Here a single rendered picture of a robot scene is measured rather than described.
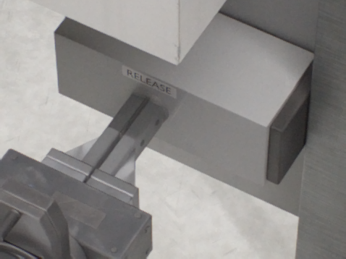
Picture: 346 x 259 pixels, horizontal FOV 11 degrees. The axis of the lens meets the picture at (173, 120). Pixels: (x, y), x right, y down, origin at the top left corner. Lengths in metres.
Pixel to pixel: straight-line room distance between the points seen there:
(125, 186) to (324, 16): 0.21
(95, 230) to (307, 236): 0.27
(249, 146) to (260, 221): 1.36
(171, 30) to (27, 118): 1.70
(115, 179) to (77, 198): 0.04
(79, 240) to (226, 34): 0.22
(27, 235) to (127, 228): 0.09
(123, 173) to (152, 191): 1.40
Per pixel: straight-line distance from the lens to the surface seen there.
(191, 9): 1.27
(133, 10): 1.27
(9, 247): 1.39
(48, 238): 1.35
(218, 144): 1.49
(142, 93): 1.49
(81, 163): 1.45
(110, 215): 1.41
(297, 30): 1.49
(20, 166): 1.44
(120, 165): 1.46
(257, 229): 2.82
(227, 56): 1.49
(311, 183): 1.55
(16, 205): 1.34
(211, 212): 2.84
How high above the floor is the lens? 2.33
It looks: 52 degrees down
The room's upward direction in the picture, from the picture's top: straight up
